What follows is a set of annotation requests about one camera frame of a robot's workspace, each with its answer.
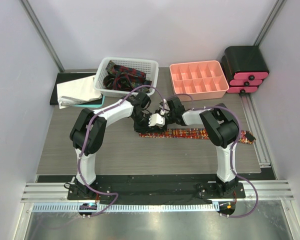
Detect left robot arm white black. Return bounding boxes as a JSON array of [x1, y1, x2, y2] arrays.
[[69, 92, 151, 200]]

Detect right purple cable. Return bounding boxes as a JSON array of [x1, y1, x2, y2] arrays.
[[162, 93, 260, 218]]

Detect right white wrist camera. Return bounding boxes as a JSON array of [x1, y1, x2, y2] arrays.
[[159, 99, 170, 116]]

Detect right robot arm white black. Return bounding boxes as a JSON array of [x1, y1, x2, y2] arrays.
[[161, 96, 241, 198]]

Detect black pink drawer unit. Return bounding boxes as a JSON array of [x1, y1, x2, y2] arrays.
[[221, 45, 270, 95]]

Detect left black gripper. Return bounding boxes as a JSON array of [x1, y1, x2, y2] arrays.
[[131, 112, 155, 135]]

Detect white folded cloth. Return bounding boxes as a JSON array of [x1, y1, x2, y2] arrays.
[[56, 76, 102, 109]]

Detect teal tray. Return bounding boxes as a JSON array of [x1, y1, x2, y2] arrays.
[[75, 95, 105, 109]]

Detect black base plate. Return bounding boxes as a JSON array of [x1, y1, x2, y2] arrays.
[[64, 174, 246, 204]]

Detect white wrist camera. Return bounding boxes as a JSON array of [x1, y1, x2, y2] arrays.
[[159, 99, 170, 116], [148, 113, 165, 127]]

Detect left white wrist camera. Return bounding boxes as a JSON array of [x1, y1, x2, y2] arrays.
[[148, 113, 165, 127]]

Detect dark red blue ties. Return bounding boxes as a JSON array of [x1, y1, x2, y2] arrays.
[[103, 61, 152, 92]]

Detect multicoloured patterned tie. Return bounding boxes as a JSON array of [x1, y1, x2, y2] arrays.
[[139, 128, 256, 145]]

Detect pink compartment organizer tray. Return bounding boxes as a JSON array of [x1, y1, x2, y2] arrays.
[[169, 60, 230, 102]]

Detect purple cable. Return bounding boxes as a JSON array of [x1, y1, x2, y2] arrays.
[[77, 85, 166, 218], [162, 93, 260, 218]]

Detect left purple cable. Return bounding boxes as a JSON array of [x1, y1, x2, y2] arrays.
[[77, 85, 166, 218]]

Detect aluminium rail frame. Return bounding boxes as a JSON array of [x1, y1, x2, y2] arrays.
[[21, 180, 294, 213]]

